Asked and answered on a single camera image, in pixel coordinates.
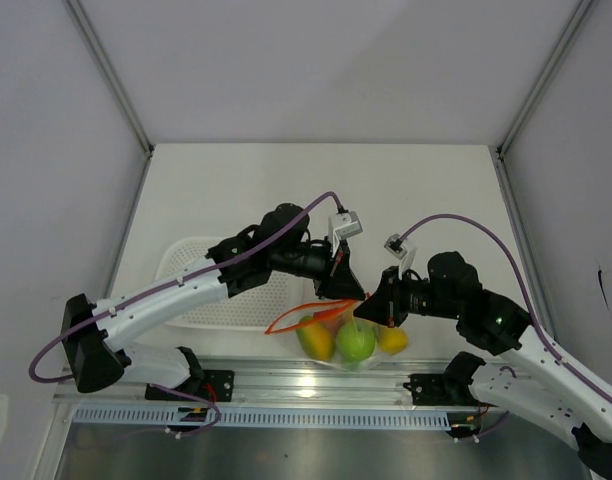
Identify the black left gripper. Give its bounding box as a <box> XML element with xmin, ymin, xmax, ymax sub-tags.
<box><xmin>270</xmin><ymin>235</ymin><xmax>365</xmax><ymax>301</ymax></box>

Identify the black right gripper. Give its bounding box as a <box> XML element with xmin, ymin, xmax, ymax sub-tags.
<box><xmin>353</xmin><ymin>265</ymin><xmax>462</xmax><ymax>329</ymax></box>

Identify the yellow lemon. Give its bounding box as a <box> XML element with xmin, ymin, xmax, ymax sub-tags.
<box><xmin>376</xmin><ymin>326</ymin><xmax>409</xmax><ymax>355</ymax></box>

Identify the green apple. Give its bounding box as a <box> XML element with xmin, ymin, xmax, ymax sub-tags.
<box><xmin>336</xmin><ymin>320</ymin><xmax>376</xmax><ymax>363</ymax></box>

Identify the clear zip top bag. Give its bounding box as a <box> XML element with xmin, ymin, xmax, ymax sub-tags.
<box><xmin>265</xmin><ymin>300</ymin><xmax>408</xmax><ymax>371</ymax></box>

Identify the yellow green mango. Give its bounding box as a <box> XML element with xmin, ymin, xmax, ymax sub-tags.
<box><xmin>296</xmin><ymin>316</ymin><xmax>335</xmax><ymax>362</ymax></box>

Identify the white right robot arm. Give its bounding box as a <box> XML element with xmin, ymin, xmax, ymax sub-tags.
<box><xmin>355</xmin><ymin>252</ymin><xmax>612</xmax><ymax>479</ymax></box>

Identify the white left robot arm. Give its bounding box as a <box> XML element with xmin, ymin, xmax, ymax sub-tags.
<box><xmin>62</xmin><ymin>203</ymin><xmax>365</xmax><ymax>400</ymax></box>

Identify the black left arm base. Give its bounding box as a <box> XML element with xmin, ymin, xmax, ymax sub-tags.
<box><xmin>144</xmin><ymin>369</ymin><xmax>236</xmax><ymax>431</ymax></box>

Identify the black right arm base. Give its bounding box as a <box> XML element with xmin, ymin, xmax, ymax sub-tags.
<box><xmin>403</xmin><ymin>373</ymin><xmax>509</xmax><ymax>443</ymax></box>

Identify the white perforated plastic basket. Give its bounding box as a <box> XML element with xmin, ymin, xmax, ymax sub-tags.
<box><xmin>155</xmin><ymin>236</ymin><xmax>303</xmax><ymax>331</ymax></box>

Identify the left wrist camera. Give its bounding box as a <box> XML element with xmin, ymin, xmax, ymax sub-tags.
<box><xmin>328</xmin><ymin>211</ymin><xmax>363</xmax><ymax>255</ymax></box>

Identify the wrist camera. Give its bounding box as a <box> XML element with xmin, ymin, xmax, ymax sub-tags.
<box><xmin>328</xmin><ymin>211</ymin><xmax>363</xmax><ymax>255</ymax></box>
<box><xmin>384</xmin><ymin>234</ymin><xmax>417</xmax><ymax>280</ymax></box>

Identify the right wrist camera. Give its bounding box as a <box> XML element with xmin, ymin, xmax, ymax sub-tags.
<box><xmin>384</xmin><ymin>234</ymin><xmax>417</xmax><ymax>280</ymax></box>

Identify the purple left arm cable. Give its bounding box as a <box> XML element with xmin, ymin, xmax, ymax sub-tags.
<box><xmin>28</xmin><ymin>191</ymin><xmax>348</xmax><ymax>441</ymax></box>

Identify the aluminium rail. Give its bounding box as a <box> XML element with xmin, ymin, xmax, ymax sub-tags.
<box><xmin>53</xmin><ymin>357</ymin><xmax>487</xmax><ymax>404</ymax></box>

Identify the slotted cable duct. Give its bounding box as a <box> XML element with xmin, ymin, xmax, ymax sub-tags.
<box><xmin>73</xmin><ymin>405</ymin><xmax>451</xmax><ymax>431</ymax></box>

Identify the right aluminium frame post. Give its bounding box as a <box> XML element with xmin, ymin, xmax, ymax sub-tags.
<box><xmin>496</xmin><ymin>0</ymin><xmax>599</xmax><ymax>161</ymax></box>

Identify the aluminium frame post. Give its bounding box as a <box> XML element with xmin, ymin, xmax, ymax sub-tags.
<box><xmin>61</xmin><ymin>0</ymin><xmax>153</xmax><ymax>154</ymax></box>
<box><xmin>496</xmin><ymin>0</ymin><xmax>599</xmax><ymax>161</ymax></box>

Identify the left aluminium frame post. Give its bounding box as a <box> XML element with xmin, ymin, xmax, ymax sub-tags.
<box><xmin>61</xmin><ymin>0</ymin><xmax>153</xmax><ymax>154</ymax></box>

